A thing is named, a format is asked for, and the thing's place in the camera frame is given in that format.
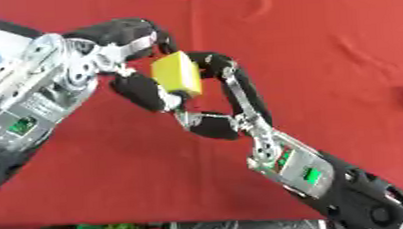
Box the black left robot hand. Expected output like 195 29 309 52
61 15 186 119

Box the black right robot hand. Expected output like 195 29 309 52
170 46 277 145

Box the yellow rectangular block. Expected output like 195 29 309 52
149 48 206 100

